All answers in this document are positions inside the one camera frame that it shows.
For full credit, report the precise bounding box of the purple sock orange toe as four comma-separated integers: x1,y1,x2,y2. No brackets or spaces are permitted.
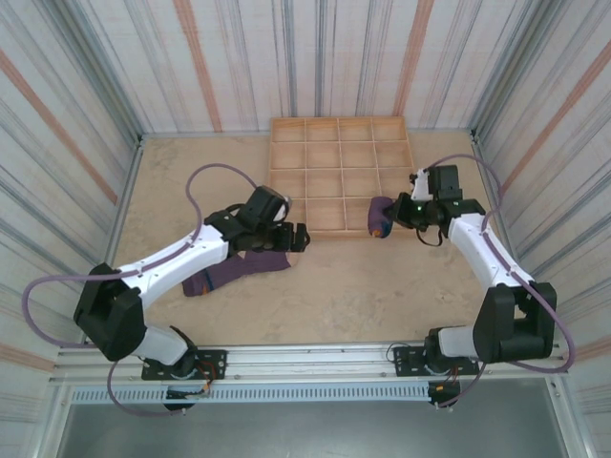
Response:
180,250,292,300
367,196,397,239

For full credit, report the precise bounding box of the wooden compartment tray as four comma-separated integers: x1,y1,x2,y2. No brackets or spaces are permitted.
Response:
265,116,421,239

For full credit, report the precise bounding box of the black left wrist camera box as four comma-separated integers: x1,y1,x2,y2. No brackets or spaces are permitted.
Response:
244,185,293,223

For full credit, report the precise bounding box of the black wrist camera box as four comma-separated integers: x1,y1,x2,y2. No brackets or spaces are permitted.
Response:
409,164,464,202
244,185,293,223

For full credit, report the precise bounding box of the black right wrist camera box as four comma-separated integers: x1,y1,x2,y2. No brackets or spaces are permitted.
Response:
409,164,464,202

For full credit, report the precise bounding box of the aluminium table edge rail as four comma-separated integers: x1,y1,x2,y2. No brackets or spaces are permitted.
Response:
469,127,545,341
78,135,145,347

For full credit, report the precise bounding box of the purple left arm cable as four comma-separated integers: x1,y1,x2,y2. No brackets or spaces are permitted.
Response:
24,163,271,417

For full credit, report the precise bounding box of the aluminium mounting rail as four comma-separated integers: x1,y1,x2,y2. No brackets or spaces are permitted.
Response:
49,339,572,388

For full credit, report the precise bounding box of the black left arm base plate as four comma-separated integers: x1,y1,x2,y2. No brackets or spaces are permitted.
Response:
141,349,228,382

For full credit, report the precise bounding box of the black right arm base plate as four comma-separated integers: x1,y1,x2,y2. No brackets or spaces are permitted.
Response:
390,343,480,382

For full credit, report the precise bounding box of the grey slotted cable duct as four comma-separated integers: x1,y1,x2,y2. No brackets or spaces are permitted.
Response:
69,385,432,406

